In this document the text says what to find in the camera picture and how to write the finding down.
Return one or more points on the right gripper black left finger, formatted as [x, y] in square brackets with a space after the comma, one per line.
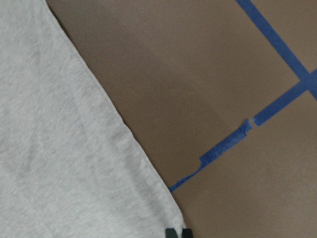
[170, 233]

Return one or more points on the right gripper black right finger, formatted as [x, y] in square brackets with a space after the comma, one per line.
[187, 233]

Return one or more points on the grey cartoon print t-shirt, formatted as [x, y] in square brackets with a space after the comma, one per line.
[69, 166]

